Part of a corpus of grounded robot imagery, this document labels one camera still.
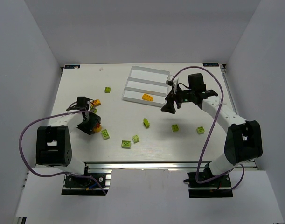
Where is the lime sloped lego brick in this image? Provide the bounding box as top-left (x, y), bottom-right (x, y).
top-left (143, 118), bottom-right (150, 128)

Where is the orange 2x4 lego brick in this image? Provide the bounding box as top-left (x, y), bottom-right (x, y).
top-left (142, 94), bottom-right (154, 102)

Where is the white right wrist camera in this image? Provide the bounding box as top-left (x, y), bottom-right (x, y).
top-left (166, 75), bottom-right (179, 87)

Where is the aluminium front rail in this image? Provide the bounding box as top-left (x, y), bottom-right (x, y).
top-left (85, 161), bottom-right (258, 170)

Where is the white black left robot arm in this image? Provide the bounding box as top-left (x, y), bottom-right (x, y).
top-left (36, 97), bottom-right (101, 175)

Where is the blue label left corner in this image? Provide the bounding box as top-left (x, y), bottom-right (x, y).
top-left (64, 65), bottom-right (80, 69)

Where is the orange curved lego brick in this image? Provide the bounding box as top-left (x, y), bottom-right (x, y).
top-left (92, 124), bottom-right (102, 133)

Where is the orange sloped lego brick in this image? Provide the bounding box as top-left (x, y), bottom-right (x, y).
top-left (93, 99), bottom-right (101, 106)

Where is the blue label corner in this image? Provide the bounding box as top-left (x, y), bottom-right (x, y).
top-left (202, 63), bottom-right (219, 67)
top-left (64, 65), bottom-right (80, 69)

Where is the lime 2x2 lego brick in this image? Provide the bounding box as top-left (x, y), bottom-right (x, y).
top-left (172, 124), bottom-right (179, 132)

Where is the white three-compartment tray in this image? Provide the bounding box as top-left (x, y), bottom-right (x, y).
top-left (122, 66), bottom-right (171, 107)

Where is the blue label right corner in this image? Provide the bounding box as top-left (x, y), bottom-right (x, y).
top-left (202, 63), bottom-right (219, 67)

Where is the lime 2x3 lego brick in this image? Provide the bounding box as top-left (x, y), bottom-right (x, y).
top-left (101, 129), bottom-right (110, 140)

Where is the pale lime 2x2 brick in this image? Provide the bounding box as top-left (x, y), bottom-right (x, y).
top-left (132, 135), bottom-right (140, 143)

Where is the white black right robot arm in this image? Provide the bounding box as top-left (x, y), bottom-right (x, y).
top-left (161, 73), bottom-right (263, 184)

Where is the lime 2x3 brick front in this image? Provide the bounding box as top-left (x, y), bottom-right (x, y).
top-left (121, 140), bottom-right (131, 149)

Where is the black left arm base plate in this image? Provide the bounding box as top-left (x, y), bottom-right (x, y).
top-left (61, 169), bottom-right (111, 196)

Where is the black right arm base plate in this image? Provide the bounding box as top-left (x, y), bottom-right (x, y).
top-left (183, 172), bottom-right (233, 198)

